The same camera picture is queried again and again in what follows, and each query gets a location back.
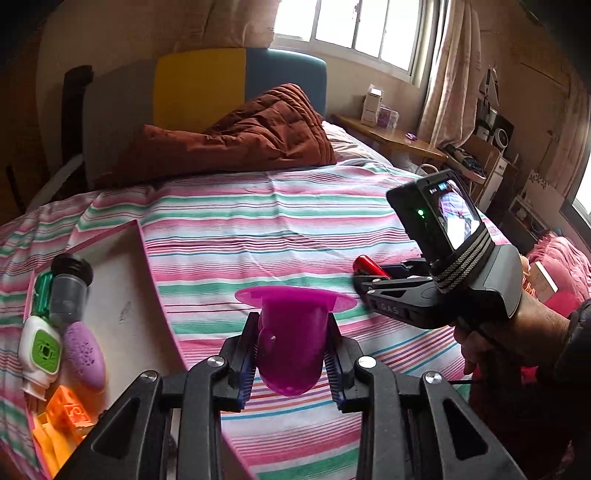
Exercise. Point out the pink fleece blanket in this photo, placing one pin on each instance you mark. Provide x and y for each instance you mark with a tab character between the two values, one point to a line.
572	258

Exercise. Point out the red plastic stick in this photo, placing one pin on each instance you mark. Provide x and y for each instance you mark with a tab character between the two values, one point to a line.
369	265

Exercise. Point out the white carton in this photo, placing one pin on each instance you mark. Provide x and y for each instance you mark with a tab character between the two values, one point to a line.
371	106

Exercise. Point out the grey jar with black lid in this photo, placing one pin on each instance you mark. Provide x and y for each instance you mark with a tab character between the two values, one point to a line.
69	295

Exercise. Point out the person's right forearm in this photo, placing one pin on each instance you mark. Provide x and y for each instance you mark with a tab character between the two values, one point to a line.
577	346

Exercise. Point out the beige patterned curtain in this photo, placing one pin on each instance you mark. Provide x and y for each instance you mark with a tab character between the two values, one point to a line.
452	83
226	23

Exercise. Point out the grey yellow blue headboard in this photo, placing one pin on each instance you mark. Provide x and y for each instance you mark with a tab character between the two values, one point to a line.
198	83

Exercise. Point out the person's right hand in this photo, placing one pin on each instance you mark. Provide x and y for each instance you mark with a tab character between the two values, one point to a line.
531	332

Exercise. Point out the wooden wardrobe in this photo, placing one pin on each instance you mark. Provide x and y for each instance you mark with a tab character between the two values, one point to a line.
23	138

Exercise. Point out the cluttered wooden side cabinet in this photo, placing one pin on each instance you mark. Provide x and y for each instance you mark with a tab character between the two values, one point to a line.
489	157

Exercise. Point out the side window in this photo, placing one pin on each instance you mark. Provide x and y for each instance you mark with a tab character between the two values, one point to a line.
582	198

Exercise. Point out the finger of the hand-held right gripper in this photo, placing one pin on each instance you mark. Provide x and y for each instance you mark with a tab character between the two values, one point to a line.
413	268
374	287

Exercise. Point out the wooden bedside table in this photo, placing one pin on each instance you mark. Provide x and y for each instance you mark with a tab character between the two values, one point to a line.
397	138

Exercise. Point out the white and green device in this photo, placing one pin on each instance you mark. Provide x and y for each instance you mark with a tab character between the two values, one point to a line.
44	350

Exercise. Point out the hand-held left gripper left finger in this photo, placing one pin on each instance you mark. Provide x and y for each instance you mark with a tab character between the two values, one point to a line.
247	369

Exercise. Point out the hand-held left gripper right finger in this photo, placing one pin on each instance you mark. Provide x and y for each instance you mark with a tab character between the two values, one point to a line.
333	374

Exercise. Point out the brown quilt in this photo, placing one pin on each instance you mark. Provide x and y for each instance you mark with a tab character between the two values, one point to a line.
258	134

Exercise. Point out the orange cube blocks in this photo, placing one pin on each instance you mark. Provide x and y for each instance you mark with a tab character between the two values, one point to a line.
69	408

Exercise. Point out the green plastic toy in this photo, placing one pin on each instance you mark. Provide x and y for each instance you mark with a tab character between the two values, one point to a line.
44	295

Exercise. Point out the purple oval toy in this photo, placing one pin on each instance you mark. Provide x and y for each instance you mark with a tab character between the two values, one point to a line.
85	360

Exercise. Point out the striped bed sheet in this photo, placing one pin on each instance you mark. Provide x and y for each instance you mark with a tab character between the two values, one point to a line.
277	221

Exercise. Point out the pale pillow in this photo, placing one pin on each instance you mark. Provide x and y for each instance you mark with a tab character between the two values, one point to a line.
351	145

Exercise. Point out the pink cardboard tray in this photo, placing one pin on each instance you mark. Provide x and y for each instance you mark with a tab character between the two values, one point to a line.
124	286

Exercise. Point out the purple carton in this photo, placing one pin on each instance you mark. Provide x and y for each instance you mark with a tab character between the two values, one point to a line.
389	117

